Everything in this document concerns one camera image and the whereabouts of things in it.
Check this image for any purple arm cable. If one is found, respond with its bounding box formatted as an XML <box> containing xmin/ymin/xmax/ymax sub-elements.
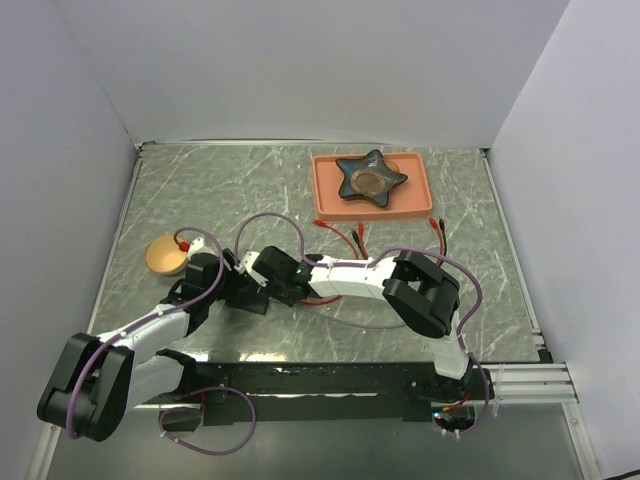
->
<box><xmin>233</xmin><ymin>212</ymin><xmax>496</xmax><ymax>441</ymax></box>
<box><xmin>64</xmin><ymin>227</ymin><xmax>224</xmax><ymax>441</ymax></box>

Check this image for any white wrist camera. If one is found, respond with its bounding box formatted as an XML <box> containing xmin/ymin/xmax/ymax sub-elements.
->
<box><xmin>177</xmin><ymin>237</ymin><xmax>207</xmax><ymax>254</ymax></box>
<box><xmin>235</xmin><ymin>251</ymin><xmax>268</xmax><ymax>287</ymax></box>

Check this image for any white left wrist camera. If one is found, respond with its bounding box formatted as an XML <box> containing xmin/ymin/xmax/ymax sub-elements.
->
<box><xmin>177</xmin><ymin>237</ymin><xmax>207</xmax><ymax>254</ymax></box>

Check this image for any aluminium frame rail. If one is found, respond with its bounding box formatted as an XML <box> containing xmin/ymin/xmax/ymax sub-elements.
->
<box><xmin>49</xmin><ymin>362</ymin><xmax>581</xmax><ymax>416</ymax></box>

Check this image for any red ethernet cable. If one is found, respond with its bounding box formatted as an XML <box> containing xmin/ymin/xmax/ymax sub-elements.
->
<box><xmin>428</xmin><ymin>217</ymin><xmax>449</xmax><ymax>256</ymax></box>
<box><xmin>299</xmin><ymin>218</ymin><xmax>364</xmax><ymax>307</ymax></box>

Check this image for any black network switch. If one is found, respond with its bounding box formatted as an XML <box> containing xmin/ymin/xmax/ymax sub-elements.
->
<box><xmin>224</xmin><ymin>272</ymin><xmax>269</xmax><ymax>315</ymax></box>

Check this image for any dark blue star dish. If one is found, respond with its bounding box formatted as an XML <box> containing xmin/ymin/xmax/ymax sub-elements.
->
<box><xmin>335</xmin><ymin>149</ymin><xmax>408</xmax><ymax>208</ymax></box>

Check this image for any salmon pink tray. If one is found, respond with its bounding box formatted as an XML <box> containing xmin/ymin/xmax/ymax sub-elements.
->
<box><xmin>311</xmin><ymin>152</ymin><xmax>433</xmax><ymax>223</ymax></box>

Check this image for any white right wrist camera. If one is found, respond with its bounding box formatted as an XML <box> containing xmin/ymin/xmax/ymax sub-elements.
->
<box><xmin>235</xmin><ymin>251</ymin><xmax>268</xmax><ymax>287</ymax></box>

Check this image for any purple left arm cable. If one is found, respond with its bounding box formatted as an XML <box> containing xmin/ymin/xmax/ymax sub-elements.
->
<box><xmin>64</xmin><ymin>227</ymin><xmax>224</xmax><ymax>441</ymax></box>

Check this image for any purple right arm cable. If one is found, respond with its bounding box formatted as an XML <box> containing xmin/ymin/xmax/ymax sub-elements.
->
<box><xmin>233</xmin><ymin>212</ymin><xmax>496</xmax><ymax>441</ymax></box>

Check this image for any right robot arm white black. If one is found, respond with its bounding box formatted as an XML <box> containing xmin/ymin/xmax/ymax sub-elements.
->
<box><xmin>238</xmin><ymin>246</ymin><xmax>472</xmax><ymax>399</ymax></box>

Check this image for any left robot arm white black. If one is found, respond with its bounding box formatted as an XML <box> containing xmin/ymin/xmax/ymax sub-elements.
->
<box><xmin>36</xmin><ymin>249</ymin><xmax>235</xmax><ymax>442</ymax></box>

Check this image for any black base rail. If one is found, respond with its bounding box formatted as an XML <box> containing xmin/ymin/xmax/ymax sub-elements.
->
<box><xmin>74</xmin><ymin>349</ymin><xmax>551</xmax><ymax>426</ymax></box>

